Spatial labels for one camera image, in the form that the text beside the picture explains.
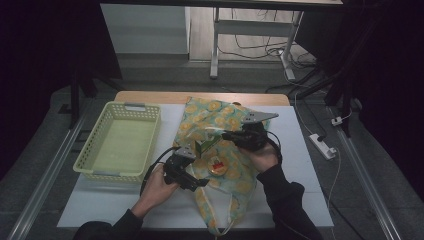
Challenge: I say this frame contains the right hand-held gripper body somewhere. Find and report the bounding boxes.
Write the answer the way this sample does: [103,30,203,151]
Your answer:
[232,111,280,153]

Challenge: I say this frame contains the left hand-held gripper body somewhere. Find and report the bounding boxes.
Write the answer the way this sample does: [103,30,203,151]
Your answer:
[162,144,202,192]

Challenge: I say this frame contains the orange print fabric tote bag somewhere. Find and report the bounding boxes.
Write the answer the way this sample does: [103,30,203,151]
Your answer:
[174,96,273,237]

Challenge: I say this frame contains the pale green plastic basket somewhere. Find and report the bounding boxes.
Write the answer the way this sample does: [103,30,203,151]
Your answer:
[72,101,162,185]

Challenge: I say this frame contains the person's right hand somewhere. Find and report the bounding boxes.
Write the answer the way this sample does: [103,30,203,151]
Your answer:
[239,142,280,175]

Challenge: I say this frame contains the person's left hand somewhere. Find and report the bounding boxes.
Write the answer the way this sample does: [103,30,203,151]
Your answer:
[130,163,182,220]

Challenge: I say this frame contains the white table mat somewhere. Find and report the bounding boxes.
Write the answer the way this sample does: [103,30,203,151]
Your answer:
[56,103,334,230]

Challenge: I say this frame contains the white power strip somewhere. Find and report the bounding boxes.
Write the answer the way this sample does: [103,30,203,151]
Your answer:
[308,133,338,161]

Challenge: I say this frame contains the black metal stand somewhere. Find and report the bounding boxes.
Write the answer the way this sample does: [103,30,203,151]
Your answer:
[289,33,364,138]
[58,59,124,130]

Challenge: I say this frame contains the white cabinet panel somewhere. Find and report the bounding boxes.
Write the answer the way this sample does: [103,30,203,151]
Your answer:
[100,3,192,55]

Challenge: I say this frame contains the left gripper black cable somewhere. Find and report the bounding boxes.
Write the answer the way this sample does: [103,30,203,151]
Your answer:
[139,145,182,197]

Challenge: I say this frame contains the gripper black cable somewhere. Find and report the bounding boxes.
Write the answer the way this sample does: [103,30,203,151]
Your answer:
[139,145,182,197]
[266,130,284,167]

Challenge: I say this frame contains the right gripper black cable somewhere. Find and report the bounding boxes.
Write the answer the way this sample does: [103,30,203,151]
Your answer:
[266,130,284,167]

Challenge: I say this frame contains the black floor cables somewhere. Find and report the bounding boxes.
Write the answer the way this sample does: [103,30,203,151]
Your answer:
[218,8,317,68]

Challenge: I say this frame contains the white power cable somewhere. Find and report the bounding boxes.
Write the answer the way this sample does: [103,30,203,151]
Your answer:
[324,148,343,209]

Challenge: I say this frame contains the white desk frame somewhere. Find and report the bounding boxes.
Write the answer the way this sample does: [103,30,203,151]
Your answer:
[209,6,305,81]

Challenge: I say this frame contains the aluminium rail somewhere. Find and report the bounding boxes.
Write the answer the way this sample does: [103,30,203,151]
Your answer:
[328,106,404,240]
[6,108,92,240]

